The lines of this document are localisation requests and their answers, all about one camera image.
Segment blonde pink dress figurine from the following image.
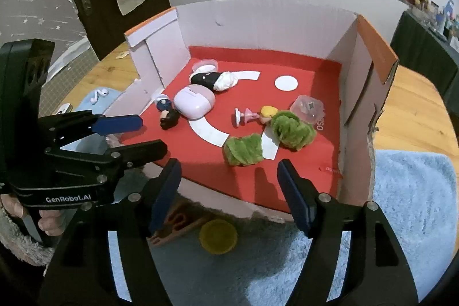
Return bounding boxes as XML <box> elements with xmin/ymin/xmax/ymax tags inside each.
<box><xmin>235</xmin><ymin>106</ymin><xmax>278</xmax><ymax>127</ymax></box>

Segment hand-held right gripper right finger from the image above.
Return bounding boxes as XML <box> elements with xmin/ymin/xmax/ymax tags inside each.
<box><xmin>277</xmin><ymin>159</ymin><xmax>420</xmax><ymax>306</ymax></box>

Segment black and white plush roll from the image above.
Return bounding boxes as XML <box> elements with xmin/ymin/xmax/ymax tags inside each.
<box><xmin>190</xmin><ymin>70</ymin><xmax>239</xmax><ymax>91</ymax></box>

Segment person's left forearm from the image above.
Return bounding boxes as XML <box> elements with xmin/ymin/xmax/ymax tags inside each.
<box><xmin>0</xmin><ymin>209</ymin><xmax>54</xmax><ymax>267</ymax></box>

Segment pink earbuds case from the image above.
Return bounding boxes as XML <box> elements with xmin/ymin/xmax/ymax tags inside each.
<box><xmin>174</xmin><ymin>84</ymin><xmax>216</xmax><ymax>119</ymax></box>

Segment clear round plastic lid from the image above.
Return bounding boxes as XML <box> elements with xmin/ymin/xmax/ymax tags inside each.
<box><xmin>192</xmin><ymin>59</ymin><xmax>218</xmax><ymax>74</ymax></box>

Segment yellow plastic cap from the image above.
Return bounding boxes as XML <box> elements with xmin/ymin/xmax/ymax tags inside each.
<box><xmin>199</xmin><ymin>219</ymin><xmax>238</xmax><ymax>254</ymax></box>

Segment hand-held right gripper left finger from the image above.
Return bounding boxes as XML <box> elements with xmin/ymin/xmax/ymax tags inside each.
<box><xmin>38</xmin><ymin>158</ymin><xmax>183</xmax><ymax>306</ymax></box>

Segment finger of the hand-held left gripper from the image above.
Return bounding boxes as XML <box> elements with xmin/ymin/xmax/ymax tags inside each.
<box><xmin>48</xmin><ymin>112</ymin><xmax>143</xmax><ymax>149</ymax></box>
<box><xmin>45</xmin><ymin>139</ymin><xmax>168</xmax><ymax>178</ymax></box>

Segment dark-haired doll figurine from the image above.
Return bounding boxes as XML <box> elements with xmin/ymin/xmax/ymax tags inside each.
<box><xmin>156</xmin><ymin>95</ymin><xmax>181</xmax><ymax>130</ymax></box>

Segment clear plastic capsule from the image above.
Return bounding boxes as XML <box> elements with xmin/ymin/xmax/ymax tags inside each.
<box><xmin>290</xmin><ymin>95</ymin><xmax>325</xmax><ymax>124</ymax></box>

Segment person's left hand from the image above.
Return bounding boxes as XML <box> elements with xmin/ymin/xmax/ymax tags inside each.
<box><xmin>0</xmin><ymin>196</ymin><xmax>70</xmax><ymax>238</ymax></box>

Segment green yarn scrunchie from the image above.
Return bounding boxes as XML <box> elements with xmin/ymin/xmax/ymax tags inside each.
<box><xmin>223</xmin><ymin>134</ymin><xmax>265</xmax><ymax>167</ymax></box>
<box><xmin>271</xmin><ymin>110</ymin><xmax>317</xmax><ymax>151</ymax></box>

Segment grey cloth covered table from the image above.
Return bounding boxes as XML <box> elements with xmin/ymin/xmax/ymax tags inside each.
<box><xmin>390</xmin><ymin>10</ymin><xmax>459</xmax><ymax>99</ymax></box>

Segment blue fluffy mat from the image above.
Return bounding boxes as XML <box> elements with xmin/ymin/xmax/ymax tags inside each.
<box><xmin>72</xmin><ymin>89</ymin><xmax>454</xmax><ymax>306</ymax></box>

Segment row of bottles and jars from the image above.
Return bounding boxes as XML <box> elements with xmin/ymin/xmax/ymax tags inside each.
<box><xmin>427</xmin><ymin>0</ymin><xmax>459</xmax><ymax>52</ymax></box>

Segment red-lined cardboard box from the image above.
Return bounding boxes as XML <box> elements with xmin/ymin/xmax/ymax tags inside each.
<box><xmin>104</xmin><ymin>0</ymin><xmax>399</xmax><ymax>224</ymax></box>

